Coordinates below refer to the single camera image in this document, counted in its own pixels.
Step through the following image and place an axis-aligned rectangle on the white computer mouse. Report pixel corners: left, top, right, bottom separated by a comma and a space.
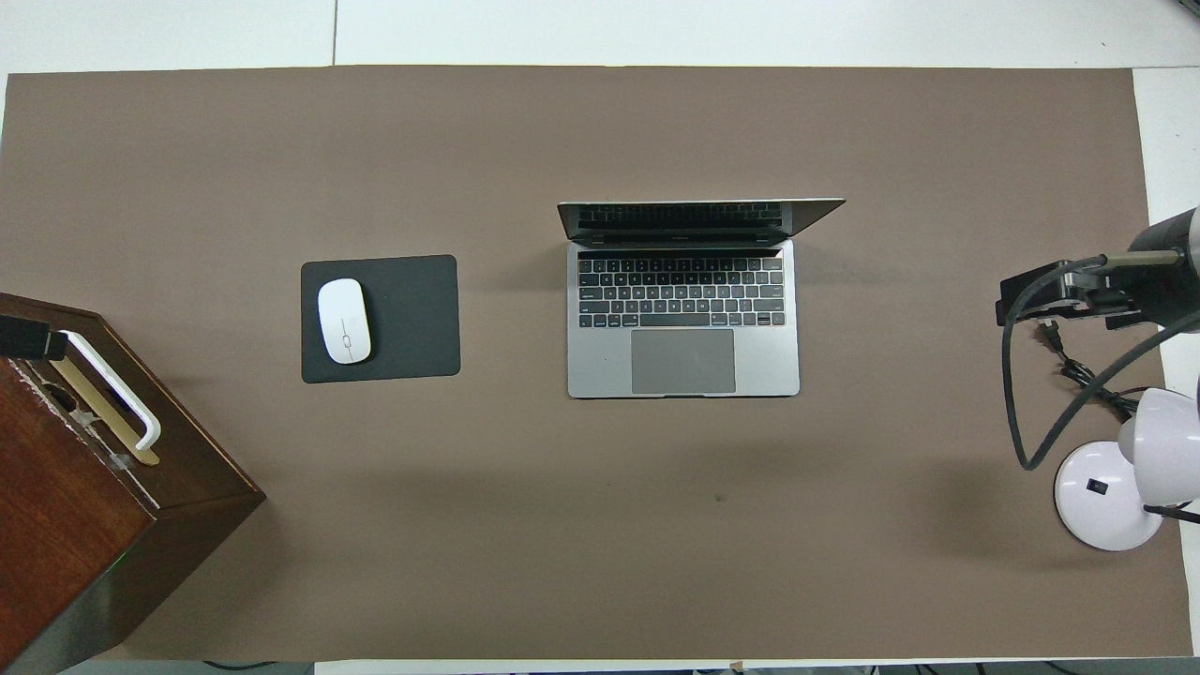
317, 277, 372, 366

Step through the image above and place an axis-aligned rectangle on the black lamp power cable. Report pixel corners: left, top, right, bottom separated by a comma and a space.
1031, 317, 1200, 526

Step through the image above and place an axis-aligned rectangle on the white box handle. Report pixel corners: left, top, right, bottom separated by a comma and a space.
58, 330, 162, 453

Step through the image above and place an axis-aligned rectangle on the black mouse pad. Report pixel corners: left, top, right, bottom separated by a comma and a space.
300, 254, 462, 384

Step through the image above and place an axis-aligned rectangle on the dark brown wooden box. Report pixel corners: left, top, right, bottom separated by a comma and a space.
0, 292, 267, 674

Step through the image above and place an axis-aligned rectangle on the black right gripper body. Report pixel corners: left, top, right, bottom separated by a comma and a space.
1059, 212, 1200, 329

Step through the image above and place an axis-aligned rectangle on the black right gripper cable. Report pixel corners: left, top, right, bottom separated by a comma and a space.
1000, 251, 1200, 472

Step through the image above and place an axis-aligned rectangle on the grey aluminium laptop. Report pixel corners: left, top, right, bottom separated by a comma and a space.
557, 198, 847, 399

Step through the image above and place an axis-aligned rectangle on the brown paper table mat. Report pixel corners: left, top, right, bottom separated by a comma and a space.
0, 64, 1193, 663

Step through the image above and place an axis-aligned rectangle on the white desk lamp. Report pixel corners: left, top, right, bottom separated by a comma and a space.
1054, 386, 1200, 552

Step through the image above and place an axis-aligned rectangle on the gold handle plate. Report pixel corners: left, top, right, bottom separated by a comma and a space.
45, 356, 160, 467

